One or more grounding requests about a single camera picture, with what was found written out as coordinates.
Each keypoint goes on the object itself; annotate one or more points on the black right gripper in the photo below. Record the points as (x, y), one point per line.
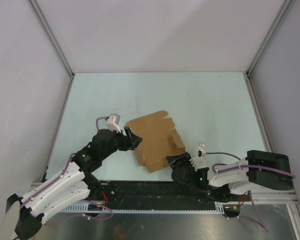
(184, 158)

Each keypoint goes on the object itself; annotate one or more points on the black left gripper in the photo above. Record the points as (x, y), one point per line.
(134, 140)

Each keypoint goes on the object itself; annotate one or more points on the brown cardboard box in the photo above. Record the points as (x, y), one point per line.
(160, 139)

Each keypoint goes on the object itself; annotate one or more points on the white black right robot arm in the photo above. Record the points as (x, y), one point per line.
(259, 169)

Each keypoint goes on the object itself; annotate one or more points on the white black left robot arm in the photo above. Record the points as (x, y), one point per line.
(75, 182)

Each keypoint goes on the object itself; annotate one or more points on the small crumpled plastic scrap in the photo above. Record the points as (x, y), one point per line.
(201, 145)

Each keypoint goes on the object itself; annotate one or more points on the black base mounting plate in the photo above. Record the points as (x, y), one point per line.
(115, 189)

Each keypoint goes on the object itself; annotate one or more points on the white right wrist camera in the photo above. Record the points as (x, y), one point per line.
(199, 162)

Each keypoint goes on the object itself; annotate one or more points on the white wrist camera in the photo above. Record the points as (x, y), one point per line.
(112, 122)
(199, 162)

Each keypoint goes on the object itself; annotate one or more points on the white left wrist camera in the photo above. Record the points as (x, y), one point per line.
(112, 122)

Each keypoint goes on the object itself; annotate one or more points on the grey slotted cable duct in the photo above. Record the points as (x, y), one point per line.
(89, 208)

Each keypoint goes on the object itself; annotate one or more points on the left aluminium frame post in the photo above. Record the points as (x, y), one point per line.
(36, 9)

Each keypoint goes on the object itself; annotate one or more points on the aluminium frame post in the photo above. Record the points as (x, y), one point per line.
(36, 9)
(274, 27)

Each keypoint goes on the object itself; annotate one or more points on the right aluminium frame post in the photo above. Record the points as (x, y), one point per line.
(274, 27)

